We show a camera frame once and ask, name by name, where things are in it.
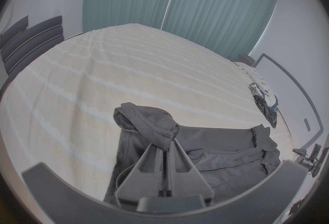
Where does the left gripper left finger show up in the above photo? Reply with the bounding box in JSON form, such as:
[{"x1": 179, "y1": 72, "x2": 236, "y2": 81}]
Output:
[{"x1": 115, "y1": 144, "x2": 165, "y2": 201}]

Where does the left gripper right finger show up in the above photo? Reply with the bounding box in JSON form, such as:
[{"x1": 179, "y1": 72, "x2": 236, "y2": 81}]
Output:
[{"x1": 164, "y1": 139, "x2": 215, "y2": 199}]

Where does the black T-shirt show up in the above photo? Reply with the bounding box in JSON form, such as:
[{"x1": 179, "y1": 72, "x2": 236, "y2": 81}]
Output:
[{"x1": 103, "y1": 102, "x2": 281, "y2": 204}]

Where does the pile of clothes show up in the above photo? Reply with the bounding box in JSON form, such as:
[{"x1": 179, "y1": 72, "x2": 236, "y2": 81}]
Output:
[{"x1": 248, "y1": 82, "x2": 279, "y2": 112}]

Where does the bed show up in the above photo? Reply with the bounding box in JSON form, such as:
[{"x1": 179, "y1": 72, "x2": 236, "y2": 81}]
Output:
[{"x1": 0, "y1": 23, "x2": 324, "y2": 190}]

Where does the black satin garment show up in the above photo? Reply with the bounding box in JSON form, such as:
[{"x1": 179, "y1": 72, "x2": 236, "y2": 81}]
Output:
[{"x1": 253, "y1": 95, "x2": 278, "y2": 129}]

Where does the white printed pillow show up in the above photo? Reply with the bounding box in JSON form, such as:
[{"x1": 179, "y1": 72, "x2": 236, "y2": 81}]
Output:
[{"x1": 233, "y1": 61, "x2": 273, "y2": 92}]

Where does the grey bedside table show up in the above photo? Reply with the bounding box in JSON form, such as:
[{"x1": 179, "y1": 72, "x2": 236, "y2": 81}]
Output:
[{"x1": 228, "y1": 54, "x2": 255, "y2": 64}]

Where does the black chest of drawers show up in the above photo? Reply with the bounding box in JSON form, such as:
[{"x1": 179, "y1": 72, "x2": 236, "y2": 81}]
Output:
[{"x1": 0, "y1": 15, "x2": 65, "y2": 76}]

